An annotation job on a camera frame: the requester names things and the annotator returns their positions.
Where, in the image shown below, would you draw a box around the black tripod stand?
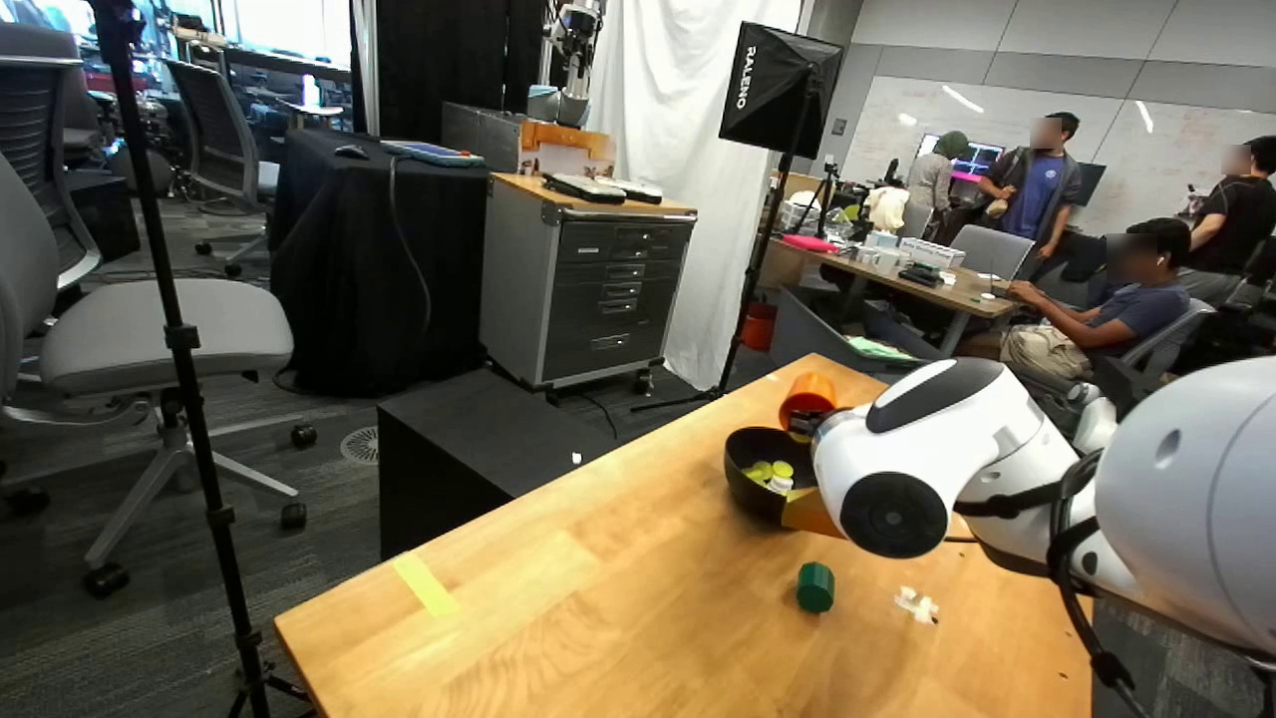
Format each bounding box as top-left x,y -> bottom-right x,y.
86,0 -> 272,718

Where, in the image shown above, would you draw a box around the white office chair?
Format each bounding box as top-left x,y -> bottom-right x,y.
0,161 -> 293,596

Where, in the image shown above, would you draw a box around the black softbox light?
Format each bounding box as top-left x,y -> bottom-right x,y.
716,20 -> 844,161

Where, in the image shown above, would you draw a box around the white tape patch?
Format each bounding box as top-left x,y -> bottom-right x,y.
893,587 -> 942,628

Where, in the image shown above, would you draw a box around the small green block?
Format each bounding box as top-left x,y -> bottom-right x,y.
792,561 -> 838,616

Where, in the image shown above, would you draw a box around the yellow slices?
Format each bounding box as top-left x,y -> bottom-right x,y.
745,458 -> 797,495

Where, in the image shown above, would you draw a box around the seated person at desk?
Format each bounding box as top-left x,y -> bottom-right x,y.
998,218 -> 1191,383

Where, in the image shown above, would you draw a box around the black draped table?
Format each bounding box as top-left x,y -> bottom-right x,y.
272,128 -> 487,395

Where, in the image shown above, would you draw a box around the standing person dark shirt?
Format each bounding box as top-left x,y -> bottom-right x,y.
982,111 -> 1079,261

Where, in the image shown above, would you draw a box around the orange plastic cup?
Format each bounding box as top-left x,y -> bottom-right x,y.
779,375 -> 838,439

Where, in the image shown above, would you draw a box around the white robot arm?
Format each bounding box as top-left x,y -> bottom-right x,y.
813,357 -> 1276,661

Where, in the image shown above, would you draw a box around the black bowl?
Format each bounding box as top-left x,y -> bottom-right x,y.
724,427 -> 824,531

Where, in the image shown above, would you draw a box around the grey drawer cabinet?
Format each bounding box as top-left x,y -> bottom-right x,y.
478,172 -> 697,393

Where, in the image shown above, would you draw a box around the black low side table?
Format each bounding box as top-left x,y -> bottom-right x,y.
377,371 -> 701,559

